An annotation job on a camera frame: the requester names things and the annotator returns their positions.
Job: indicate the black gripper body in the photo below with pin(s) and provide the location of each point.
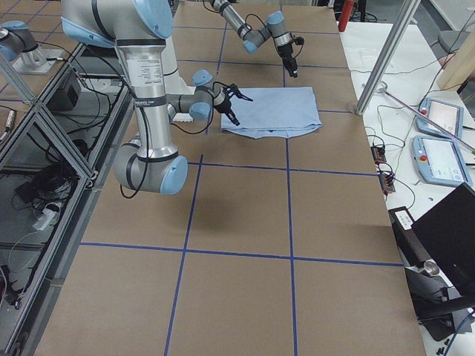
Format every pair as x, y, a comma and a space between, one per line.
223, 104
285, 51

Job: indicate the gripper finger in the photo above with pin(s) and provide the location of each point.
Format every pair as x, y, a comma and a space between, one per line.
293, 69
289, 68
240, 95
232, 118

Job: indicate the light blue t-shirt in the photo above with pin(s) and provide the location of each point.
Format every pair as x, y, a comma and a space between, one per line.
274, 112

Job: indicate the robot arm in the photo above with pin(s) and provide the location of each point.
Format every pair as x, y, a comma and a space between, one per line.
254, 32
138, 31

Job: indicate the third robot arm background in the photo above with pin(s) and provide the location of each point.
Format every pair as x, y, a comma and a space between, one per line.
19, 47

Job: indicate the red fire extinguisher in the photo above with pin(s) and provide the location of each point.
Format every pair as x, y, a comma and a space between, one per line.
345, 15

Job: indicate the reacher grabber tool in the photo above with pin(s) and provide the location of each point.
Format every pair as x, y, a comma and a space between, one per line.
382, 88

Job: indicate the upper small circuit board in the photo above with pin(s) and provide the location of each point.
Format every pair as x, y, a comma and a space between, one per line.
378, 153

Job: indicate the small circuit board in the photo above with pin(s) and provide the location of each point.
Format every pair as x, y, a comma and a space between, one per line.
386, 179
378, 153

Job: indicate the lower small circuit board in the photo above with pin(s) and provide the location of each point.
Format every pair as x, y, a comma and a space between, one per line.
386, 179

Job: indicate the far blue teach pendant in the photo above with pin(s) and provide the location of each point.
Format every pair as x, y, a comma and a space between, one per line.
446, 115

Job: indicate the blue teach pendant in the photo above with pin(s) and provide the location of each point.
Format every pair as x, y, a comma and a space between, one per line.
446, 115
439, 161

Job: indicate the wooden plank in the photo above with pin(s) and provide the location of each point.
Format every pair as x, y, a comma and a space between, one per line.
460, 67

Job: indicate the near blue teach pendant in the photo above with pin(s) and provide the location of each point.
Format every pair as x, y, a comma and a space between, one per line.
439, 161

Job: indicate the black laptop computer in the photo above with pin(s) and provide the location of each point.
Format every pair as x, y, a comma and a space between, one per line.
447, 233

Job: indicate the black monitor stand base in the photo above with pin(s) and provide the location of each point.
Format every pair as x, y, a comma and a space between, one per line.
439, 307

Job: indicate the white pedestal base plate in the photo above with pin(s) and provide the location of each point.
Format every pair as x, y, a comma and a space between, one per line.
182, 117

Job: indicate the white pedestal column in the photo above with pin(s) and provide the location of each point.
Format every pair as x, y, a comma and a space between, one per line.
174, 83

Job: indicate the aluminium frame post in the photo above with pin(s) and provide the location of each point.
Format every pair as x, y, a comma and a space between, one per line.
390, 45

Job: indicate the black box under frame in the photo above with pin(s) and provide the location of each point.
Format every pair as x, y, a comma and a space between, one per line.
66, 95

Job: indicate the aluminium frame rail left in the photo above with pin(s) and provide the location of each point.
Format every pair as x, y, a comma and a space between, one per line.
52, 169

